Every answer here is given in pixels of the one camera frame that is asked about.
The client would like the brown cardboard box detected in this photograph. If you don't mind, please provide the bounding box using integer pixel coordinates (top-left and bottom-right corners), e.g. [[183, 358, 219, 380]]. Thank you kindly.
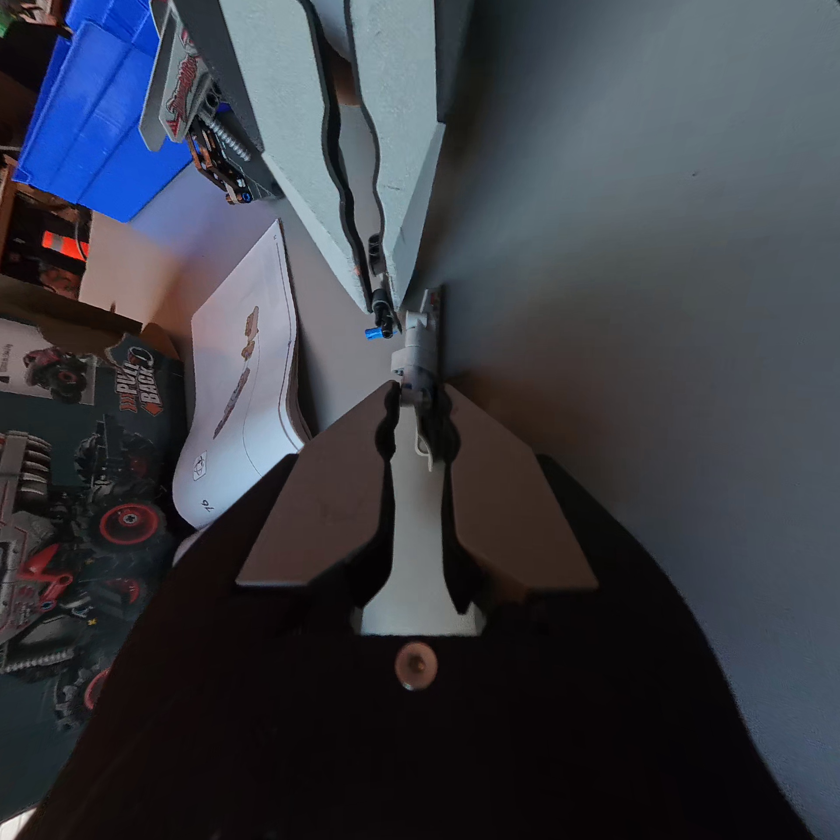
[[0, 272, 182, 363]]

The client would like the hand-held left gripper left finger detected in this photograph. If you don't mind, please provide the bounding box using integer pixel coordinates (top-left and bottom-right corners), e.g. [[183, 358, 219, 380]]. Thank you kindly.
[[235, 381, 401, 589]]

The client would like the blue plastic bin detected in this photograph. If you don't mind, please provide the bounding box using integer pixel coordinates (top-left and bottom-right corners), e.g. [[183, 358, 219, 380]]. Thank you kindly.
[[12, 0, 206, 225]]

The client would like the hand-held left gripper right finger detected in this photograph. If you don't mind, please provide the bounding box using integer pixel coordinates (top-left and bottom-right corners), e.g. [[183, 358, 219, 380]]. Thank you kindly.
[[438, 384, 600, 616]]

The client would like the lego box monster truck picture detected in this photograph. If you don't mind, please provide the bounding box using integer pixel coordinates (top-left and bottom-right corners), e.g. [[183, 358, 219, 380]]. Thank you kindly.
[[0, 318, 189, 739]]

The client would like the light grey lego piece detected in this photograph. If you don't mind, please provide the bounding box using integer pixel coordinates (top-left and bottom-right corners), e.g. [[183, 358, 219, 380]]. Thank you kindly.
[[392, 287, 446, 475]]

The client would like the dark lego connector blue pin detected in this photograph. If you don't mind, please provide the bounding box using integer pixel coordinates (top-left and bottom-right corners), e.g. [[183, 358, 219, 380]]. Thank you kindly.
[[364, 233, 403, 342]]

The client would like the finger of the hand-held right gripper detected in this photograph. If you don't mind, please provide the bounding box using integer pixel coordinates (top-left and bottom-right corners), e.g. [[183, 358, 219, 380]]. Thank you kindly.
[[344, 0, 475, 308], [217, 0, 380, 317]]

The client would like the partly built lego vehicle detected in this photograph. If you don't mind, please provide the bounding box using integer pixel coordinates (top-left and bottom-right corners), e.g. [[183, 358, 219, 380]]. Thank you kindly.
[[140, 0, 284, 206]]

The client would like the lego instruction booklet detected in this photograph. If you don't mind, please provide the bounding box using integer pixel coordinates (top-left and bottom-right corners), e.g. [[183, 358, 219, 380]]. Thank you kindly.
[[171, 218, 316, 530]]

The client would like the orange striped object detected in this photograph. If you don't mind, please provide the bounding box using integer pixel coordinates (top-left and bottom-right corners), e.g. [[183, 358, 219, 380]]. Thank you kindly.
[[41, 228, 91, 262]]

